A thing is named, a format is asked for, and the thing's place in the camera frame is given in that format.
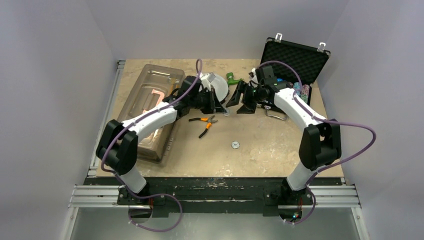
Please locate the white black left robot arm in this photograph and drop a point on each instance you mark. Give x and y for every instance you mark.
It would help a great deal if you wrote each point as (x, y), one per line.
(118, 145)

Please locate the black poker set case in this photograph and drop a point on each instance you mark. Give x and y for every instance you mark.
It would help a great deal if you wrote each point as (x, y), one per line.
(294, 62)

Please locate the clear brown plastic storage box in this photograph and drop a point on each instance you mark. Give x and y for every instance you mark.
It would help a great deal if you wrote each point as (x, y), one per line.
(154, 83)

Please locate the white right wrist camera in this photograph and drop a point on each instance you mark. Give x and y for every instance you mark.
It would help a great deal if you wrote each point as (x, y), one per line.
(253, 76)

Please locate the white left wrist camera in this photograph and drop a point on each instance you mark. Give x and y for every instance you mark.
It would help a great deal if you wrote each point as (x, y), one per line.
(208, 78)

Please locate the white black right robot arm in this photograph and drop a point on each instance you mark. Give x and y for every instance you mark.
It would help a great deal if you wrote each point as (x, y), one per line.
(320, 143)

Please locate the aluminium frame rail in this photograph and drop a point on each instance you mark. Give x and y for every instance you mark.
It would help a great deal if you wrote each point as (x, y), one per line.
(82, 198)

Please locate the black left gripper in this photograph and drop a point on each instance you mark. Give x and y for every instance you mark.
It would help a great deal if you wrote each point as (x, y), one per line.
(209, 109)

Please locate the green hose fitting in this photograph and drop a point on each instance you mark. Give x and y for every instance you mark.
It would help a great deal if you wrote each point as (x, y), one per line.
(231, 81)

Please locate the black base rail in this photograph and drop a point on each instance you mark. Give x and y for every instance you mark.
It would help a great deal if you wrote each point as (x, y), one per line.
(268, 196)

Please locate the grey filament spool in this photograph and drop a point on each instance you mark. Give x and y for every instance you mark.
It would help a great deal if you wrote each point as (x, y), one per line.
(219, 85)

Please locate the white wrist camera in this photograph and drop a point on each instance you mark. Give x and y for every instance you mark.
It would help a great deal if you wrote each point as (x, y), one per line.
(208, 78)
(253, 76)

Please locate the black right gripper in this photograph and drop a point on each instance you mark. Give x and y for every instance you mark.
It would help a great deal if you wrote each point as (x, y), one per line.
(250, 97)

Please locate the light blue chip row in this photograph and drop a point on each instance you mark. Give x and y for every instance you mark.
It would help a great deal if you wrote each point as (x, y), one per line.
(297, 88)

